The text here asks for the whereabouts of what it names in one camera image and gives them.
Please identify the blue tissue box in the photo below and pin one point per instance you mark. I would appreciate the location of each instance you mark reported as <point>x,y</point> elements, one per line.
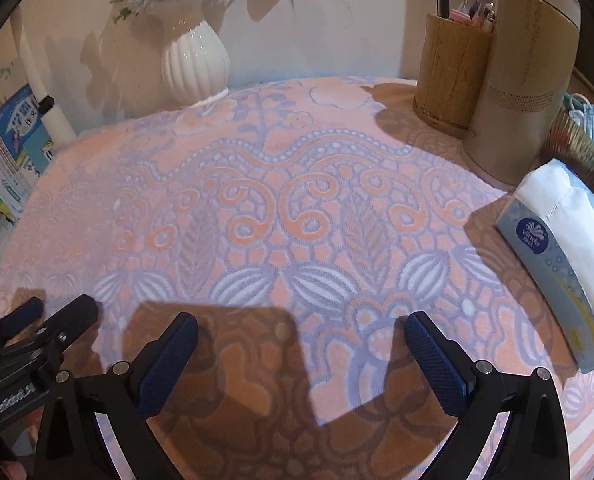
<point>552,230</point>

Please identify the row of books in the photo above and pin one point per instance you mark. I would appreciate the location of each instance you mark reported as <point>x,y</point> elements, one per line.
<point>12,125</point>

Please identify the pink patterned blanket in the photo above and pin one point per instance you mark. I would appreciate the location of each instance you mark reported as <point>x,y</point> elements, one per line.
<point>277,200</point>

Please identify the brown ribbed basket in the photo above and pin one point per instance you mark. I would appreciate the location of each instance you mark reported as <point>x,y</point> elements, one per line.
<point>577,152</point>

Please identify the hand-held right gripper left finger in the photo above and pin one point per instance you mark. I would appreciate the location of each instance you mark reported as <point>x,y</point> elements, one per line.
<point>169,365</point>

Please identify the wooden pen holder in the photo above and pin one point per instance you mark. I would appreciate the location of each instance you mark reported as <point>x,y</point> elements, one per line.
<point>452,75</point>

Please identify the white desk lamp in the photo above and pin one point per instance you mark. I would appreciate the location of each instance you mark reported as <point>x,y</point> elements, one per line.
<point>47,95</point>

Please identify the white ribbed vase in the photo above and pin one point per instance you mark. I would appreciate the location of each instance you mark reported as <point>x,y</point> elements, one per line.
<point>192,60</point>

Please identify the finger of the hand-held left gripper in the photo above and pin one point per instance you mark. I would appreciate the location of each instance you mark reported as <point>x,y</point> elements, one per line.
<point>22,317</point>
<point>72,320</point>

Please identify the beige thermos bottle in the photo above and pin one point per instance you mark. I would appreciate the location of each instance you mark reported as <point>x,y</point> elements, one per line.
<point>522,85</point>

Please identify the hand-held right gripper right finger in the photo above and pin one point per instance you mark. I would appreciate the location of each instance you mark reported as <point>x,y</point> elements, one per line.
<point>437,360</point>

